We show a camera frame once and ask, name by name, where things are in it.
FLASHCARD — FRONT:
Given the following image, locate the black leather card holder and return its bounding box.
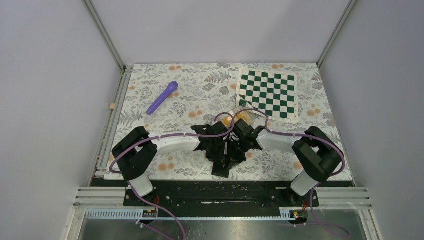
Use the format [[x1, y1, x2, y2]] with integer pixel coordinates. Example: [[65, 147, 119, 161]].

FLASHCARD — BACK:
[[211, 162, 230, 178]]

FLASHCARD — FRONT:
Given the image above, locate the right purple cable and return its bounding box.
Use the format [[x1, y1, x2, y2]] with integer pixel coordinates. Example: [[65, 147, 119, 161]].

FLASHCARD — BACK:
[[231, 108, 350, 239]]

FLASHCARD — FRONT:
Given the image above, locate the clear plastic card box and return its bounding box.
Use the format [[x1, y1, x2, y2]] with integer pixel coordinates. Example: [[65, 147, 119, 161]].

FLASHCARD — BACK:
[[214, 103, 260, 129]]

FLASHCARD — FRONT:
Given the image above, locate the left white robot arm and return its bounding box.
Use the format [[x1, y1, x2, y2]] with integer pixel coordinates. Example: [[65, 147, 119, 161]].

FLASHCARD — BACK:
[[109, 122, 230, 206]]

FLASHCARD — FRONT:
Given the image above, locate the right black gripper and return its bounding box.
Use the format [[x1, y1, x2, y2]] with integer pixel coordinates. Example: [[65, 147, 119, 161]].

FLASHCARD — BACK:
[[224, 137, 250, 170]]

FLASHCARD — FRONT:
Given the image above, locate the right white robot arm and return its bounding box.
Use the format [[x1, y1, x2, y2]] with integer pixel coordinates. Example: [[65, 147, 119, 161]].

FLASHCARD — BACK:
[[226, 119, 346, 206]]

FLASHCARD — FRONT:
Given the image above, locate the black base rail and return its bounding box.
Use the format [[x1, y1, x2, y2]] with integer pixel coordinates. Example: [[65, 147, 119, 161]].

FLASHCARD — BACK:
[[91, 178, 355, 219]]

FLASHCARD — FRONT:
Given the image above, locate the gold credit cards stack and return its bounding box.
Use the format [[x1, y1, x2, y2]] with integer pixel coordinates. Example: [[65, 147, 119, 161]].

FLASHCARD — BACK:
[[221, 111, 253, 127]]

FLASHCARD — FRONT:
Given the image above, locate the green white chessboard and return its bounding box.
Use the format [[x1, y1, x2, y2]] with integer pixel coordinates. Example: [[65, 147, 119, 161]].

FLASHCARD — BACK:
[[236, 68, 299, 124]]

